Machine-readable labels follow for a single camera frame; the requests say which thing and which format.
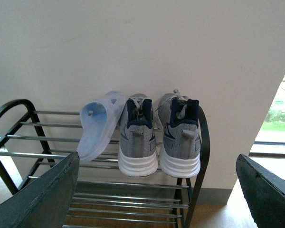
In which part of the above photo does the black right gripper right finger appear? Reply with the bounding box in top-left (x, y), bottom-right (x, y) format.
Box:
top-left (236, 154), bottom-right (285, 228)

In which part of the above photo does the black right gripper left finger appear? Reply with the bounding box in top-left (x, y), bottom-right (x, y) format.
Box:
top-left (0, 152), bottom-right (79, 228)

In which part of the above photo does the grey knit sneaker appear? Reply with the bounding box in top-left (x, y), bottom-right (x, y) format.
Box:
top-left (118, 94), bottom-right (158, 177)
top-left (155, 89), bottom-right (201, 178)

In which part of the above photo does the light blue slide sandal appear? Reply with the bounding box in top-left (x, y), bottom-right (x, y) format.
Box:
top-left (77, 91), bottom-right (126, 162)

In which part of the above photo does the black metal shoe rack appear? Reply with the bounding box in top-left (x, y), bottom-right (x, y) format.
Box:
top-left (0, 99), bottom-right (210, 228)

